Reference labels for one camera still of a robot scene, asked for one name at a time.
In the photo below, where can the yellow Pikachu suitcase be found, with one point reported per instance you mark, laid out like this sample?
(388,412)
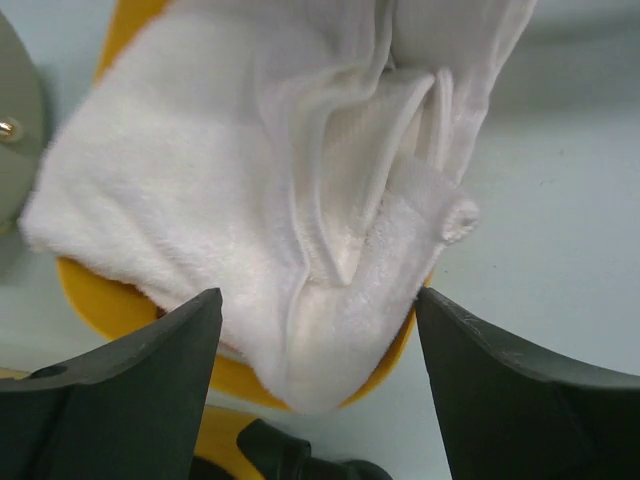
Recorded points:
(237,445)

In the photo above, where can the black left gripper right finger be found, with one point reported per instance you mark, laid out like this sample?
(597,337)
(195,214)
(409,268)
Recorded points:
(510,409)

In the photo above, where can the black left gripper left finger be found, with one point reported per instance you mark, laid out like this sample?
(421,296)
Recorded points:
(130,409)

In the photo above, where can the white towel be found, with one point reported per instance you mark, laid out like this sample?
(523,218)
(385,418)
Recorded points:
(304,157)

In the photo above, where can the yellow plastic basket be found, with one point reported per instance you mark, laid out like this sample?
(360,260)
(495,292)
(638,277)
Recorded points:
(114,309)

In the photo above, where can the white pastel mini drawer cabinet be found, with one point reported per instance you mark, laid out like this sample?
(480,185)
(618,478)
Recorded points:
(23,123)

